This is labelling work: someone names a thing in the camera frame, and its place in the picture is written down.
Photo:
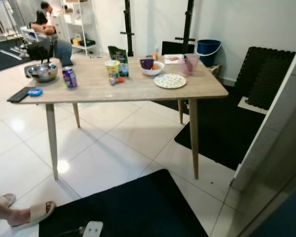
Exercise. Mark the purple cup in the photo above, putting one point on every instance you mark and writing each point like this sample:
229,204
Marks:
146,63

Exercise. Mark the beige slide sandal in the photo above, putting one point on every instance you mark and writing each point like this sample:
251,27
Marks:
42,211
9,198

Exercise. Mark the yellow-lidded noodle cup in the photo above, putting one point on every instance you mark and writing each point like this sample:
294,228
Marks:
112,68

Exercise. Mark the light wooden table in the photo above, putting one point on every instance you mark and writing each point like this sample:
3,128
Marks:
89,91

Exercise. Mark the small orange packet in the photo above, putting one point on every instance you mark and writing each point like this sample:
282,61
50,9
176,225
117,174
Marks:
154,56

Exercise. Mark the black pole stand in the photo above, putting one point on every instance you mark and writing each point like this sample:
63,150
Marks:
188,22
128,24

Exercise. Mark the open laptop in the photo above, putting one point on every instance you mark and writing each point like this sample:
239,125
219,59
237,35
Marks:
29,34

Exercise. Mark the green snack bag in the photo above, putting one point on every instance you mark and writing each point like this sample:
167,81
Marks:
122,61

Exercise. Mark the orange fruit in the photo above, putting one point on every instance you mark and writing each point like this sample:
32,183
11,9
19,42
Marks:
156,66

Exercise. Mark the steel mixing bowl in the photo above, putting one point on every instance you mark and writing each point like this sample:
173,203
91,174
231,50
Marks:
42,72

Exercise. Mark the purple drink can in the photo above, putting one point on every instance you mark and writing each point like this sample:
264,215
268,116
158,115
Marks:
69,78

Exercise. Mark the white shelf unit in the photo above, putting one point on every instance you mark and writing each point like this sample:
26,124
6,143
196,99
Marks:
81,22

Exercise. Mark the black box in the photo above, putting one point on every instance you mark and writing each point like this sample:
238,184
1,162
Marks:
170,48

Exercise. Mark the black foam mat stack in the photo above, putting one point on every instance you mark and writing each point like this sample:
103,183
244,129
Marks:
266,74

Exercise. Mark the seated person in black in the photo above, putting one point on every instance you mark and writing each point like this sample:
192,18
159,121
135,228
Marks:
42,19

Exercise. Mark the white tray with red food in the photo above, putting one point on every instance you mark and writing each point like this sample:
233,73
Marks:
172,59

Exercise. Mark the blue bucket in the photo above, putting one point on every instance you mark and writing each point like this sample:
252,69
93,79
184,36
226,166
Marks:
208,53

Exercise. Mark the black bag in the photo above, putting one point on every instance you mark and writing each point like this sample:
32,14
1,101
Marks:
39,51

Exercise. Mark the flower-patterned plate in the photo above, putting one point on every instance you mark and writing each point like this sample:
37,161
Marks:
169,81

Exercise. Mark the white bowl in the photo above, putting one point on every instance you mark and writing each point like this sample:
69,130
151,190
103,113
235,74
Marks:
153,71

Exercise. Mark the black floor mat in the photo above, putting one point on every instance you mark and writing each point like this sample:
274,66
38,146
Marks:
138,207
222,128

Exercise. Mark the black phone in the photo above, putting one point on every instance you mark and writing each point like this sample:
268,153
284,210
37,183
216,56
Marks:
18,95

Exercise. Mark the orange-capped seasoning bottle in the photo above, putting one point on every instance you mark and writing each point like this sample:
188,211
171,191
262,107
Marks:
116,80

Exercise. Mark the small wooden stool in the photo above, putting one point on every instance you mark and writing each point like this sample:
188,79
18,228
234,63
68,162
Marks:
214,70

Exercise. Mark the grey fridge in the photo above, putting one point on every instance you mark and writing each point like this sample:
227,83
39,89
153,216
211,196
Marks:
276,148

